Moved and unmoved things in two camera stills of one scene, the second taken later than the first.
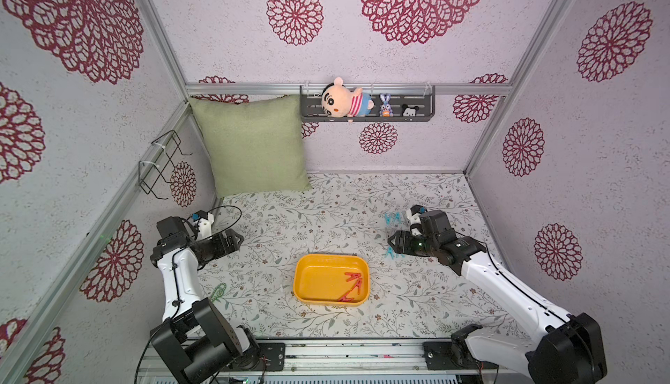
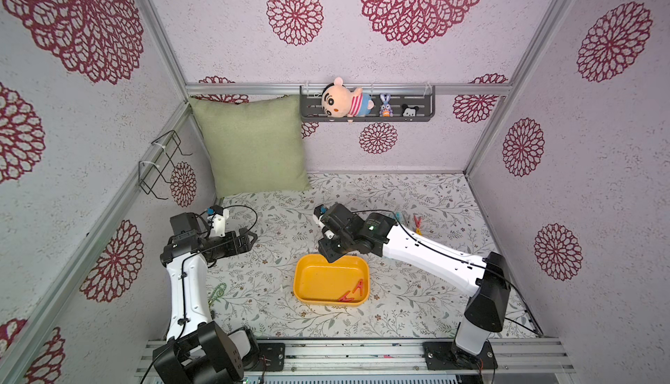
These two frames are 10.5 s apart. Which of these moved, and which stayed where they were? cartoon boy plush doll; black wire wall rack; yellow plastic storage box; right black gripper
Moved: right black gripper
Stayed: cartoon boy plush doll; black wire wall rack; yellow plastic storage box
